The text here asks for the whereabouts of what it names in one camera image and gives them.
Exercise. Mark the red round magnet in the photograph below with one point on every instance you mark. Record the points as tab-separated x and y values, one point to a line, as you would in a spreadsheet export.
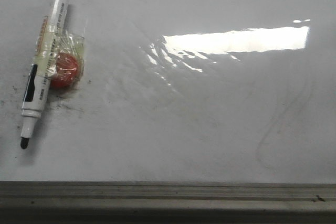
66	71

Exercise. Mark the white black whiteboard marker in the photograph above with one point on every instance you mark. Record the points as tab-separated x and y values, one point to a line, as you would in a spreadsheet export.
37	88

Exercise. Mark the clear adhesive tape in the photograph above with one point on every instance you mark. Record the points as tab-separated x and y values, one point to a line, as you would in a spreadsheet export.
63	48

